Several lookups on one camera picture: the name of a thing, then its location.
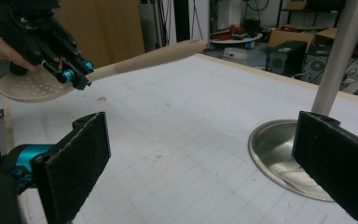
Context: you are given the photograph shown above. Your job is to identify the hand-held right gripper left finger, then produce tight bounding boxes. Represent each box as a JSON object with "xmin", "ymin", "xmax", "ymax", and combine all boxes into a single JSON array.
[{"xmin": 30, "ymin": 111, "xmax": 112, "ymax": 224}]

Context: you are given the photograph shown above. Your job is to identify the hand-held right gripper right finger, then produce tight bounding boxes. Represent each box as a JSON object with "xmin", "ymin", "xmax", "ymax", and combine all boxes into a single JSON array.
[{"xmin": 292, "ymin": 111, "xmax": 358, "ymax": 224}]

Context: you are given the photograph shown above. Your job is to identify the beige slotted spoon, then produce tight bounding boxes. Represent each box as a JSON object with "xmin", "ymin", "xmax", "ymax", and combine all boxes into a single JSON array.
[{"xmin": 0, "ymin": 38, "xmax": 207, "ymax": 104}]

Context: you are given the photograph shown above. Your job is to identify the large brown cardboard sheet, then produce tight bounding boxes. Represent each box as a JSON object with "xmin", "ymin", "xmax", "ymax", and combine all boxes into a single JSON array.
[{"xmin": 55, "ymin": 0, "xmax": 146, "ymax": 69}]

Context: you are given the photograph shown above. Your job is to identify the metal stand with round base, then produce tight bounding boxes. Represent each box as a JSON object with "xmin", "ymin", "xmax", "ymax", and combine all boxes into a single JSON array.
[{"xmin": 247, "ymin": 0, "xmax": 358, "ymax": 203}]

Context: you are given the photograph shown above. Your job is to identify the computer tower with fan grille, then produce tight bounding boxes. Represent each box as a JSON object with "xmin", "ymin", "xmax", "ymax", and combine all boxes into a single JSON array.
[{"xmin": 302, "ymin": 44, "xmax": 337, "ymax": 86}]

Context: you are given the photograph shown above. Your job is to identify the black computer tower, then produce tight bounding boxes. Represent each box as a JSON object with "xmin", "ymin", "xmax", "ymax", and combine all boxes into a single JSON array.
[{"xmin": 265, "ymin": 40, "xmax": 317, "ymax": 77}]

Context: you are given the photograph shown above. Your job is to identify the open cardboard box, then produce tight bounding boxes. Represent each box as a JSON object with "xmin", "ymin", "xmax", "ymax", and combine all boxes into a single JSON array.
[{"xmin": 267, "ymin": 27, "xmax": 338, "ymax": 50}]

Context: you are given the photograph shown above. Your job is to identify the black metal shelf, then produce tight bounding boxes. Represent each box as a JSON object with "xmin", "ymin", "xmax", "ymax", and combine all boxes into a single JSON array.
[{"xmin": 276, "ymin": 0, "xmax": 348, "ymax": 30}]

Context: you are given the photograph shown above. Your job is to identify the round white table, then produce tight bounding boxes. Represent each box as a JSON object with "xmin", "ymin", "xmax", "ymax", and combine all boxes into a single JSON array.
[{"xmin": 209, "ymin": 32, "xmax": 264, "ymax": 45}]

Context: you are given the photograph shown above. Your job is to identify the small cardboard box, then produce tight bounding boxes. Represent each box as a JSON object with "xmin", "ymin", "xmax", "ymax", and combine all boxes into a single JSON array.
[{"xmin": 285, "ymin": 0, "xmax": 308, "ymax": 11}]

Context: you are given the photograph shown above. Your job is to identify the red tool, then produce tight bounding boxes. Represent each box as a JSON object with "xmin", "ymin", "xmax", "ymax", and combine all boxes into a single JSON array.
[{"xmin": 227, "ymin": 23, "xmax": 246, "ymax": 35}]

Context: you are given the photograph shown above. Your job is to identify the black upright post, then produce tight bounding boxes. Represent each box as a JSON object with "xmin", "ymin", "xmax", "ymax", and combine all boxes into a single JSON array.
[{"xmin": 172, "ymin": 0, "xmax": 191, "ymax": 44}]

